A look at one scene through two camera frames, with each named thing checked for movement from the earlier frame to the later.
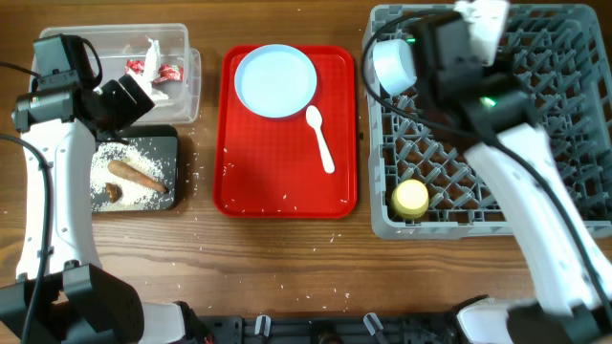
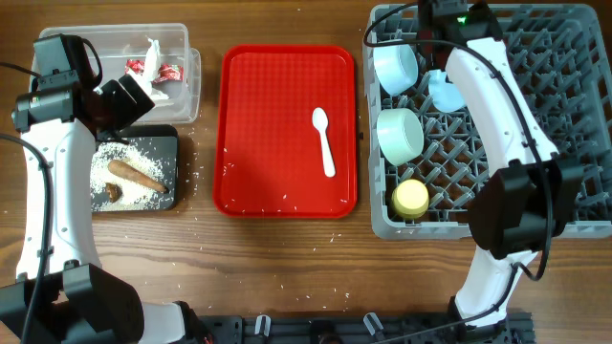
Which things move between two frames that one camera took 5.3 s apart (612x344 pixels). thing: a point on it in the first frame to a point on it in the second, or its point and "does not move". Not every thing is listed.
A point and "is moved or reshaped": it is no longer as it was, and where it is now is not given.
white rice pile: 135,195 does not move
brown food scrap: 114,192 does not move
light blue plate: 275,81 is moved or reshaped
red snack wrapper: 165,73 does not move
